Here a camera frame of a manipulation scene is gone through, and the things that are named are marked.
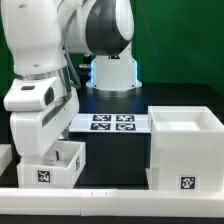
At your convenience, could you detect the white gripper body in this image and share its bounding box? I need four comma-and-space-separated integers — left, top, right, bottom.
10, 89, 79, 157

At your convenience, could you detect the white small drawer with knob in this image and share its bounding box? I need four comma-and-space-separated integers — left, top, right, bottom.
17, 141, 86, 189

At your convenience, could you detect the white drawer box frame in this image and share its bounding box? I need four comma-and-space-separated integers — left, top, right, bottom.
146, 106, 224, 192

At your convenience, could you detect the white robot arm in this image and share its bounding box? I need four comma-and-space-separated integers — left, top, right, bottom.
0, 0, 140, 157

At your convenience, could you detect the white left fence block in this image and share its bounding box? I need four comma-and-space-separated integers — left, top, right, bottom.
0, 144, 12, 176

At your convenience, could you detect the white marker sheet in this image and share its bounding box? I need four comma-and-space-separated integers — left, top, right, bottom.
69, 113, 150, 133

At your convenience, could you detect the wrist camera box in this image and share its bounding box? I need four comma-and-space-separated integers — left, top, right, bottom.
4, 77, 71, 112

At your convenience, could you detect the white front fence rail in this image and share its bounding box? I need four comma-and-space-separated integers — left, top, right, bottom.
0, 188, 224, 218

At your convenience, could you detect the black cable bundle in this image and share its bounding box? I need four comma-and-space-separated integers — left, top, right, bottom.
63, 13, 93, 91

